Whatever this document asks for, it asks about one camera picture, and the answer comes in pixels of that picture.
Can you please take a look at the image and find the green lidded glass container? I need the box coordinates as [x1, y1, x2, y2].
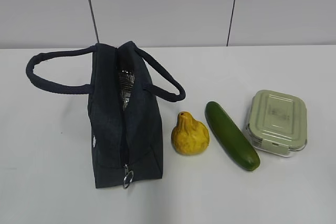
[243, 90, 308, 157]

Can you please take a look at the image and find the dark blue insulated lunch bag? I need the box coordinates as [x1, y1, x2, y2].
[26, 41, 186, 188]

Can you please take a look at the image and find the green toy cucumber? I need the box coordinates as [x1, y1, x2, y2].
[205, 101, 260, 172]

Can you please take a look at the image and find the yellow toy pear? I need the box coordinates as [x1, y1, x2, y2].
[171, 111, 210, 156]

